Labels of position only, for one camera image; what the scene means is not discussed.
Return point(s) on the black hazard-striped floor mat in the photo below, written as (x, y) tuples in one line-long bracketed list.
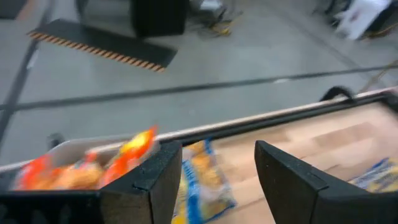
[(9, 7), (109, 43)]

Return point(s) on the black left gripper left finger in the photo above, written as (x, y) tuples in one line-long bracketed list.
[(140, 199)]

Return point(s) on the black frame clamp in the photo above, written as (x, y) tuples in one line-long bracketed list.
[(337, 91)]

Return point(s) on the blue yellow Maruchan noodle pack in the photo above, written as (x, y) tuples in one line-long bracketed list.
[(379, 177), (202, 186)]

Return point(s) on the black aluminium table frame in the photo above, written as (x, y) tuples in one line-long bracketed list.
[(280, 119)]

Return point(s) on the orange Maruchan noodle pack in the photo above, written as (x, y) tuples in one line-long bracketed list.
[(62, 177), (127, 161)]

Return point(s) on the black box stand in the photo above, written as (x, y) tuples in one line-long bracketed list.
[(158, 18)]

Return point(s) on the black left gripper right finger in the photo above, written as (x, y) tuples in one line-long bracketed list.
[(304, 202)]

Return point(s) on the white box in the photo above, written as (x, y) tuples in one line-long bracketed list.
[(362, 18)]

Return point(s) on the light grey plastic bin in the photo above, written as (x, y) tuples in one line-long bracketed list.
[(71, 146)]

